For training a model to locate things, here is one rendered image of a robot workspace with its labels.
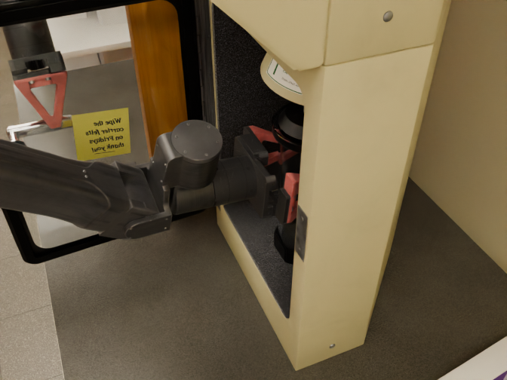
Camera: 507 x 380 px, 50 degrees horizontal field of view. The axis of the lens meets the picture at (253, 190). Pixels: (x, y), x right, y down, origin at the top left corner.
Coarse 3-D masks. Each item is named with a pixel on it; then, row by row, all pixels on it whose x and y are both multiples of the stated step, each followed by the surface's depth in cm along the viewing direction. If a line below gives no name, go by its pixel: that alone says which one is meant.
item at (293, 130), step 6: (288, 108) 68; (294, 108) 68; (300, 108) 68; (282, 114) 68; (288, 114) 67; (294, 114) 67; (300, 114) 67; (282, 120) 68; (288, 120) 67; (294, 120) 66; (300, 120) 66; (282, 126) 67; (288, 126) 66; (294, 126) 66; (300, 126) 65; (288, 132) 66; (294, 132) 66; (300, 132) 65; (300, 138) 65
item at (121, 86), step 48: (0, 48) 62; (48, 48) 65; (96, 48) 67; (144, 48) 70; (0, 96) 66; (48, 96) 68; (96, 96) 71; (144, 96) 74; (48, 144) 72; (96, 144) 76; (144, 144) 79; (48, 240) 82
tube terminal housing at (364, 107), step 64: (384, 0) 43; (448, 0) 55; (384, 64) 47; (320, 128) 49; (384, 128) 52; (320, 192) 54; (384, 192) 58; (320, 256) 61; (384, 256) 67; (320, 320) 70
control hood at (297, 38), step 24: (216, 0) 38; (240, 0) 38; (264, 0) 39; (288, 0) 39; (312, 0) 40; (240, 24) 39; (264, 24) 40; (288, 24) 41; (312, 24) 42; (288, 48) 42; (312, 48) 43
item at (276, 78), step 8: (264, 64) 62; (272, 64) 60; (264, 72) 62; (272, 72) 60; (280, 72) 59; (264, 80) 61; (272, 80) 60; (280, 80) 59; (288, 80) 58; (272, 88) 60; (280, 88) 59; (288, 88) 58; (296, 88) 58; (288, 96) 58; (296, 96) 58
